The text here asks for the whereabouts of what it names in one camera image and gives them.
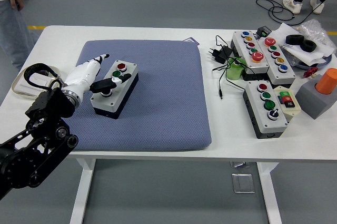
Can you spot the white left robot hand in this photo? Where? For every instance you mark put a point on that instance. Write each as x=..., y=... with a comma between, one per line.
x=81, y=76

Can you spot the grey four-button control box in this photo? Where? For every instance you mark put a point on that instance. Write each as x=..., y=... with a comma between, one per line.
x=276, y=126
x=113, y=101

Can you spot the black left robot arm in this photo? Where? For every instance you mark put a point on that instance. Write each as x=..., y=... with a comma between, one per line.
x=44, y=108

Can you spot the white oval tray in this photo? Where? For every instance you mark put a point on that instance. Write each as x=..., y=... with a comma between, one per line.
x=17, y=88

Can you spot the blue-grey padded mat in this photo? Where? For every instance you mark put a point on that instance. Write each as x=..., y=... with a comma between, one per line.
x=163, y=102

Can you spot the purple label card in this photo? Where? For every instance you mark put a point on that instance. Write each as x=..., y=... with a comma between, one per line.
x=191, y=40

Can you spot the white table leg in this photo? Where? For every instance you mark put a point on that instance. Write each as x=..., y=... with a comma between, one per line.
x=81, y=195
x=269, y=195

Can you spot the black power adapter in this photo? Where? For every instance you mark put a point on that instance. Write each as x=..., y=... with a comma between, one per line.
x=219, y=54

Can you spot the green cylinder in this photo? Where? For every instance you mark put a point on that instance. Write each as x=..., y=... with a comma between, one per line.
x=234, y=72

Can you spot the small metal floor socket plate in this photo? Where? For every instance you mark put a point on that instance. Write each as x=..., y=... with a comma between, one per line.
x=239, y=164

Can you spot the small black connector module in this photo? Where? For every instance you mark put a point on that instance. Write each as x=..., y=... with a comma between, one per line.
x=264, y=31

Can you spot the large metal floor socket plate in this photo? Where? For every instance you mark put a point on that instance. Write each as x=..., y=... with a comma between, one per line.
x=243, y=183

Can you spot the round grey plate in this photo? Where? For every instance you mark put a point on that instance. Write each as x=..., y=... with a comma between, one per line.
x=297, y=64

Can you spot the grey block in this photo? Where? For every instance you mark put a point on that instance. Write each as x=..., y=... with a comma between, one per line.
x=310, y=102

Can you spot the white foam sheet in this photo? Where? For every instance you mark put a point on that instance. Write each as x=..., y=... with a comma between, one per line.
x=313, y=56

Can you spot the clear bubble wrap bag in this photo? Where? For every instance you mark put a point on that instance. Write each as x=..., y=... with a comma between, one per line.
x=316, y=30

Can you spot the orange cylinder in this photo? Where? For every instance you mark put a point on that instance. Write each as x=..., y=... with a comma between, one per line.
x=327, y=81

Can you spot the white wall switch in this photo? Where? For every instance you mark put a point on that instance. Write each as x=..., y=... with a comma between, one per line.
x=39, y=80

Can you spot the cream three-button switch box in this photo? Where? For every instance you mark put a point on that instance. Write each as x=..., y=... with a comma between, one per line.
x=288, y=102

